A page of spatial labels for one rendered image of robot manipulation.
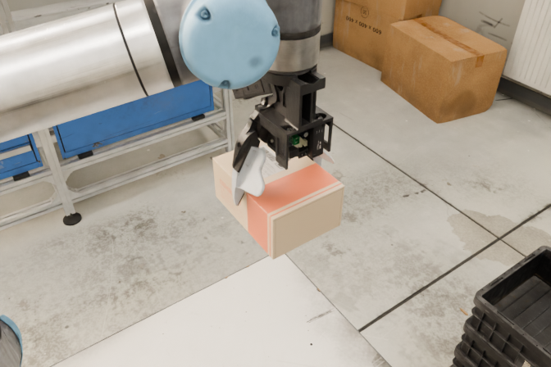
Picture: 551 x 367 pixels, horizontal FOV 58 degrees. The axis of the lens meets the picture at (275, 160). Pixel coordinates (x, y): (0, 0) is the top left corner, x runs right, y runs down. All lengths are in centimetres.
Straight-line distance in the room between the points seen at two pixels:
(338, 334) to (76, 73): 79
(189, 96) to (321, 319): 150
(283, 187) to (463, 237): 171
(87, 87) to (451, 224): 211
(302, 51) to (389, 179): 202
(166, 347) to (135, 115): 140
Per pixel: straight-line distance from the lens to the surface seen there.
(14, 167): 223
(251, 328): 104
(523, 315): 146
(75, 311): 207
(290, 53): 55
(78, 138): 223
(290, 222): 66
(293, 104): 57
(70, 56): 39
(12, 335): 86
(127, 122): 226
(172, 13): 38
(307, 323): 105
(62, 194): 233
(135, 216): 237
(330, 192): 67
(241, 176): 65
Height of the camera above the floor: 156
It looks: 37 degrees down
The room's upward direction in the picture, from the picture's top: straight up
